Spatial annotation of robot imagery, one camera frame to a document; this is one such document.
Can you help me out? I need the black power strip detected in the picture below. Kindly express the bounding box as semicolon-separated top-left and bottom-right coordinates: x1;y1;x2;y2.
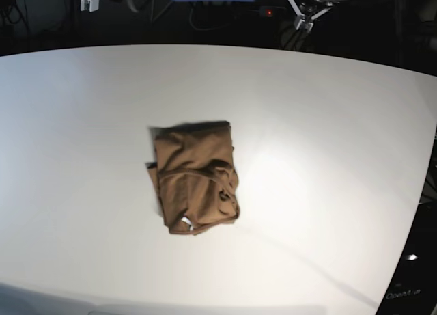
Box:
259;6;284;18

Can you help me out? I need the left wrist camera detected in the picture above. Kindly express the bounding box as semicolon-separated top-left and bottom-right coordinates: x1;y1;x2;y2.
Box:
294;16;314;33

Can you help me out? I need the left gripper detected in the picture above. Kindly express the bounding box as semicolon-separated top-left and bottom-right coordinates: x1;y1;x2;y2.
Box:
277;0;349;24

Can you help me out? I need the brown T-shirt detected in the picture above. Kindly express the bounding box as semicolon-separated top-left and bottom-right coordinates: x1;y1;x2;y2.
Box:
147;121;240;235

